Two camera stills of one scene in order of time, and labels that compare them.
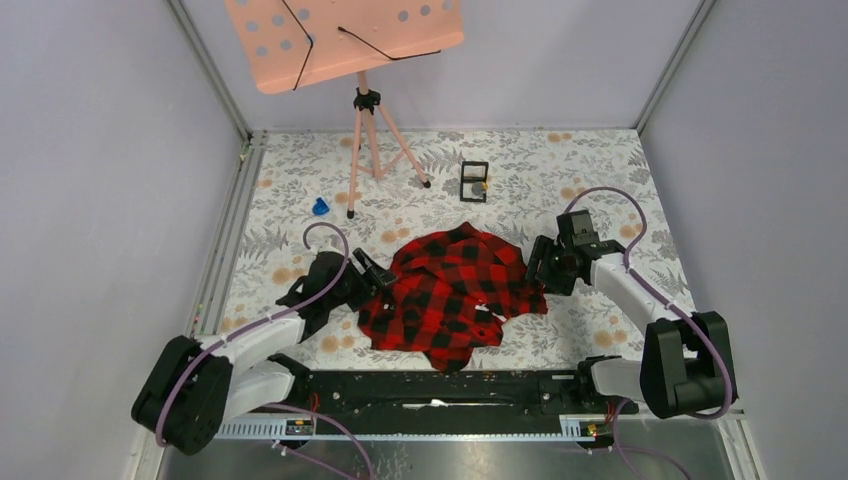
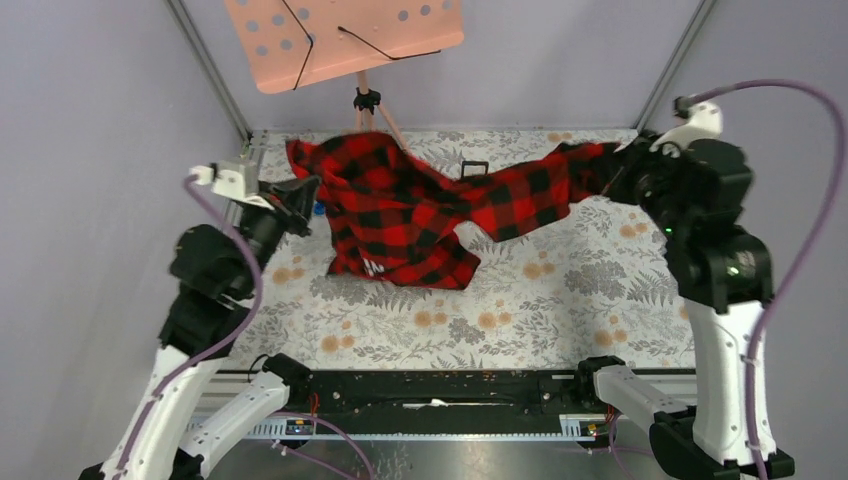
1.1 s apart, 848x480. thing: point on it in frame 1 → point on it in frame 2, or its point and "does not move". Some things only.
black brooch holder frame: (473, 179) does not move
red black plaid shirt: (451, 294) → (392, 213)
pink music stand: (296, 43) does not move
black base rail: (443, 402) does not move
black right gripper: (543, 248) → (630, 158)
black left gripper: (375, 274) → (296, 197)
